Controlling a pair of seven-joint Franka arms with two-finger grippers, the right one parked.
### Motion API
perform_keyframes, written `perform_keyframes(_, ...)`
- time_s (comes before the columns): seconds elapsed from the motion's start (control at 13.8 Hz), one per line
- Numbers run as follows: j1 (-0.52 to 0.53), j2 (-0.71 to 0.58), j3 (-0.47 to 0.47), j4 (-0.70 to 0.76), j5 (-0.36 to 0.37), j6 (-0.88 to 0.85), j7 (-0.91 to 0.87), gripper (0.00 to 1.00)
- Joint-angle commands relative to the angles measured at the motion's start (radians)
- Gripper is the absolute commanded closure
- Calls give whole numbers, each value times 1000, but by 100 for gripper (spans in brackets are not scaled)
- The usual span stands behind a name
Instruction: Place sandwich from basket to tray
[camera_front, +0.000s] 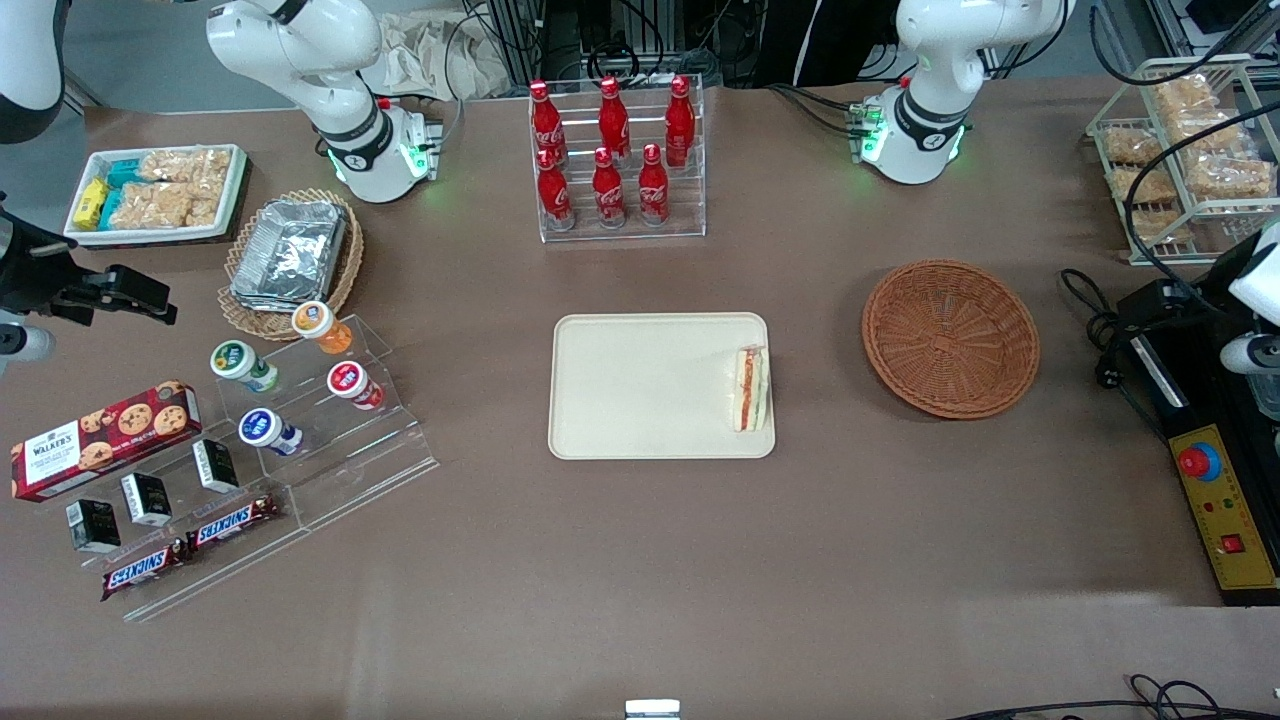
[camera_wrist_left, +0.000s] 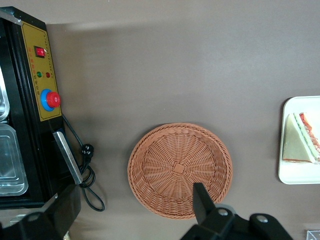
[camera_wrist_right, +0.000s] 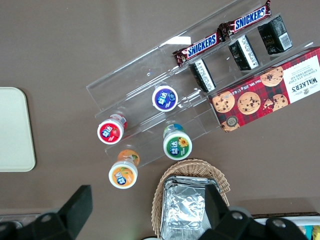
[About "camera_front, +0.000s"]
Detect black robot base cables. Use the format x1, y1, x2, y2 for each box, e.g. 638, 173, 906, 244
770, 85, 866, 136

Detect yellow emergency stop control box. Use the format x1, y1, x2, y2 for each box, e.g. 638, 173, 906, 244
1168, 425, 1280, 593

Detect red cola bottle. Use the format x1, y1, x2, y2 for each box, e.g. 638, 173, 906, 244
598, 77, 631, 161
529, 80, 567, 167
638, 144, 670, 227
536, 148, 576, 232
592, 147, 627, 230
665, 76, 696, 169

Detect beige crumpled cloth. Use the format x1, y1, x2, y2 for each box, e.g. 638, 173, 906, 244
375, 8, 511, 101

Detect white rectangular snack tray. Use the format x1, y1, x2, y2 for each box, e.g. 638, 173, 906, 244
63, 144, 249, 247

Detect stack of foil trays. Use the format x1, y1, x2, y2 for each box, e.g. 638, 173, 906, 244
230, 200, 348, 309

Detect red Walkers cookie box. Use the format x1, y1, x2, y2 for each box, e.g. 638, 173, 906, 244
10, 380, 203, 503

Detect triangular sandwich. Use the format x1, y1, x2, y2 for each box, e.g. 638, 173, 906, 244
733, 345, 769, 433

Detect aluminium frame with cables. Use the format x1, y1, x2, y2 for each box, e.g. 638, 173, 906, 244
485, 0, 811, 89

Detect Snickers bar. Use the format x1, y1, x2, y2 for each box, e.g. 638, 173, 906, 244
185, 495, 282, 553
100, 540, 191, 602

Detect black power cable with plug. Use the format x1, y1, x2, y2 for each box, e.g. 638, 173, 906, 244
1060, 268, 1171, 441

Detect black cable loop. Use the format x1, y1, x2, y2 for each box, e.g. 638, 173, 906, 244
945, 675, 1280, 720

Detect white wire rack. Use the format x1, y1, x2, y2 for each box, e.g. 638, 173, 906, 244
1087, 55, 1280, 266

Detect brown round wicker basket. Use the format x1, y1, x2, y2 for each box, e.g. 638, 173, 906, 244
862, 260, 1041, 420

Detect clear bag of rice crackers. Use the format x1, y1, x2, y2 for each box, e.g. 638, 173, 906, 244
115, 180, 222, 230
1170, 110, 1251, 151
1185, 155, 1277, 199
140, 148, 233, 184
1153, 77, 1217, 113
1130, 208, 1193, 247
1103, 128, 1166, 166
1112, 168, 1177, 205

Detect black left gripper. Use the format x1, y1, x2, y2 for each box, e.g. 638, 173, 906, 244
1118, 235, 1263, 337

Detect clear acrylic bottle rack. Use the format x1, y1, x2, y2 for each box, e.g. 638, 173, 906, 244
528, 75, 707, 244

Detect orange cap yogurt bottle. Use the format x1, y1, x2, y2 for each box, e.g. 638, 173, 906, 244
292, 301, 354, 356

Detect green cap yogurt bottle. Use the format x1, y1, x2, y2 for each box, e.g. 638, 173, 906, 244
210, 340, 281, 393

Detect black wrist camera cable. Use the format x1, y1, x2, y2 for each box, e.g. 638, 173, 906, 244
1122, 100, 1280, 293

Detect small black box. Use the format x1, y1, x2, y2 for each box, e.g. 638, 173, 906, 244
66, 498, 122, 554
192, 438, 241, 494
120, 472, 173, 528

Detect person in black clothing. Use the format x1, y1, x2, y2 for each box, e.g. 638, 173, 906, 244
770, 0, 883, 86

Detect beige plastic tray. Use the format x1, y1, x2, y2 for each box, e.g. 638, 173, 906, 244
548, 312, 777, 461

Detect black countertop appliance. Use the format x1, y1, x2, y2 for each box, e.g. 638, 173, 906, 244
1120, 285, 1280, 607

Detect red cap yogurt bottle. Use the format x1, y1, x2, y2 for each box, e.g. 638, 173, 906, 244
327, 361, 385, 411

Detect light oval wicker basket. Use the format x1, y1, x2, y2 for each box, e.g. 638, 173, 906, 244
218, 188, 364, 342

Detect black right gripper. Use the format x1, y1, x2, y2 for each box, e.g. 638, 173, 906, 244
0, 198, 179, 326

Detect clear acrylic stepped display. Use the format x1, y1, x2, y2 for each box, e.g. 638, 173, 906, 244
35, 435, 311, 623
215, 315, 441, 533

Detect blue cap yogurt bottle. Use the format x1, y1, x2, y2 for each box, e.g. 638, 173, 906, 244
238, 408, 303, 457

